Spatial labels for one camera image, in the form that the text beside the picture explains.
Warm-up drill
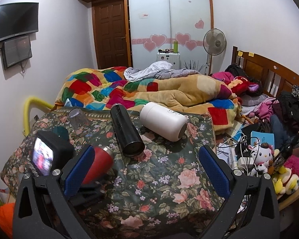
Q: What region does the red thermos cup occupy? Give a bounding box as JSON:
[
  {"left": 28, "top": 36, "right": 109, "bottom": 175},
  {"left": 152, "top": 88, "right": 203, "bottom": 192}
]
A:
[{"left": 83, "top": 146, "right": 114, "bottom": 184}]

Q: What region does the wooden bed headboard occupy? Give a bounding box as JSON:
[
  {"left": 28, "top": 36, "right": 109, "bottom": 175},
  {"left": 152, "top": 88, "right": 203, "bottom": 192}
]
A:
[{"left": 232, "top": 46, "right": 299, "bottom": 97}]

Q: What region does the yellow padded bed rail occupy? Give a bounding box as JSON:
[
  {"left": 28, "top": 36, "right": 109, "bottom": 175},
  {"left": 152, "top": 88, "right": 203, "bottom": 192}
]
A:
[{"left": 23, "top": 96, "right": 54, "bottom": 137}]

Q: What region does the floral green quilt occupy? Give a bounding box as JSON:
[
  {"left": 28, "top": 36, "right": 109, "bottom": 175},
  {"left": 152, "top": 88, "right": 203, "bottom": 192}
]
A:
[{"left": 0, "top": 107, "right": 224, "bottom": 238}]

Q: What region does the standing electric fan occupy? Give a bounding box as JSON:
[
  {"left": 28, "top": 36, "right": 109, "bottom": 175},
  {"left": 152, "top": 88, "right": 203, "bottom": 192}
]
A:
[{"left": 203, "top": 28, "right": 227, "bottom": 75}]

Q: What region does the small wall mounted screen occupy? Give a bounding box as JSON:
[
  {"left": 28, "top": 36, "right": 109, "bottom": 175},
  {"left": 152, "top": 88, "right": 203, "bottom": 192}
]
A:
[{"left": 2, "top": 35, "right": 32, "bottom": 70}]

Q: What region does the hello kitty plush toy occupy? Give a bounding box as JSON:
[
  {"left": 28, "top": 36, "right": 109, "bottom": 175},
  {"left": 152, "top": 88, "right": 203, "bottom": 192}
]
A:
[{"left": 248, "top": 142, "right": 274, "bottom": 176}]

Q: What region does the clear glass cup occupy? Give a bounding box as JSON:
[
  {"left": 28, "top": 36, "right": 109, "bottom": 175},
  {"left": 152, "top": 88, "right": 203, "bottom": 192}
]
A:
[{"left": 68, "top": 108, "right": 89, "bottom": 130}]

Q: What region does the red plush toy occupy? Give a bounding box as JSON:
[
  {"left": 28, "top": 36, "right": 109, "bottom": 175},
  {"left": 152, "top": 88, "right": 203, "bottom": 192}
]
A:
[{"left": 228, "top": 76, "right": 261, "bottom": 96}]

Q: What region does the black thermos bottle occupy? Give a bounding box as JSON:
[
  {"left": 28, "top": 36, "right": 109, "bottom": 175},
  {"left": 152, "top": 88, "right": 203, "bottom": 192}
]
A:
[{"left": 110, "top": 104, "right": 145, "bottom": 157}]

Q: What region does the white thermos cup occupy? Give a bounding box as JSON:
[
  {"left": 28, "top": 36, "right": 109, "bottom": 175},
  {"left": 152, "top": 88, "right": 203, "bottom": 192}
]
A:
[{"left": 139, "top": 102, "right": 187, "bottom": 142}]

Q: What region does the colourful patchwork blanket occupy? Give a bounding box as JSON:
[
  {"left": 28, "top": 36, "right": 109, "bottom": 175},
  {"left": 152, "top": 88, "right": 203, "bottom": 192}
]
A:
[{"left": 55, "top": 67, "right": 241, "bottom": 133}]

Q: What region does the green bottle on cabinet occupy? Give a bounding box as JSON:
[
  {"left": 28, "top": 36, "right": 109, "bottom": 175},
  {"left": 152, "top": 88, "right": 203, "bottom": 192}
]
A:
[{"left": 173, "top": 41, "right": 178, "bottom": 53}]

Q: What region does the grey white crumpled sheet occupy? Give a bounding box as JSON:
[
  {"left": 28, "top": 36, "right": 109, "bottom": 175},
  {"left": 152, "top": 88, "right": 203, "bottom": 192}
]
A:
[{"left": 124, "top": 61, "right": 199, "bottom": 82}]

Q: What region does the action camera on left gripper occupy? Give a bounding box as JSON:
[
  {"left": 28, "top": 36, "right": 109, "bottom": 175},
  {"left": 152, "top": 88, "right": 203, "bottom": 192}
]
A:
[{"left": 31, "top": 131, "right": 74, "bottom": 176}]

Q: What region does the yellow plush toy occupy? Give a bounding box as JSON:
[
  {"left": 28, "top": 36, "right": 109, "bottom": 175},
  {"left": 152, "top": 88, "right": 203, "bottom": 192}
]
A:
[{"left": 272, "top": 166, "right": 299, "bottom": 196}]

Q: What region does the dark green faceted cup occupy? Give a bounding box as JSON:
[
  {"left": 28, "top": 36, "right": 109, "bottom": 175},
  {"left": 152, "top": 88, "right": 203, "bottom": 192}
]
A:
[{"left": 52, "top": 126, "right": 69, "bottom": 141}]

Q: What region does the white small cabinet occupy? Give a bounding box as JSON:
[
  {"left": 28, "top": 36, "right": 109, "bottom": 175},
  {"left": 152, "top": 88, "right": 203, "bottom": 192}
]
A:
[{"left": 156, "top": 52, "right": 181, "bottom": 69}]

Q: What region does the brown wooden door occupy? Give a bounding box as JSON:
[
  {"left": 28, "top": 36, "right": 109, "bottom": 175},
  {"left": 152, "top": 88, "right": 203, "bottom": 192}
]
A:
[{"left": 92, "top": 0, "right": 128, "bottom": 69}]

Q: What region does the wall mounted black television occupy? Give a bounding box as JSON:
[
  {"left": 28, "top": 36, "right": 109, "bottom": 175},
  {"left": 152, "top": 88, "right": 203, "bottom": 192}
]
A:
[{"left": 0, "top": 2, "right": 39, "bottom": 42}]

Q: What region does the sliding wardrobe with hearts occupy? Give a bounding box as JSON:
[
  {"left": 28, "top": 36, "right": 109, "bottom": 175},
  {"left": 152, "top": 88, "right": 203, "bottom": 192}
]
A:
[{"left": 127, "top": 0, "right": 213, "bottom": 74}]

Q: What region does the light blue box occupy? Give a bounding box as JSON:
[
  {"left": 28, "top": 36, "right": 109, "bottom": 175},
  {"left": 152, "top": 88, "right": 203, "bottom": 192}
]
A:
[{"left": 251, "top": 131, "right": 275, "bottom": 149}]

